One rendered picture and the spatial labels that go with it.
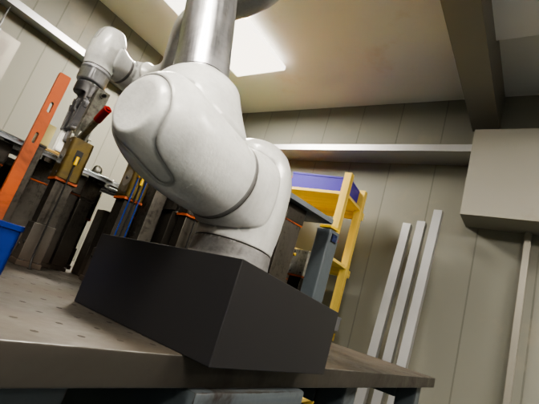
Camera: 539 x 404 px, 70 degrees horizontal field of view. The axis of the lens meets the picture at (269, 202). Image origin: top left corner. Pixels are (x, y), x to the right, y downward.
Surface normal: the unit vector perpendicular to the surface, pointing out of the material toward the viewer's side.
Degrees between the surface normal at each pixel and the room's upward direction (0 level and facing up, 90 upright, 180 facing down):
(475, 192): 90
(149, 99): 93
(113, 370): 90
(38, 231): 90
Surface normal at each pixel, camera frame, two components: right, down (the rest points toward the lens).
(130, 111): -0.43, -0.33
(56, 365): 0.80, 0.09
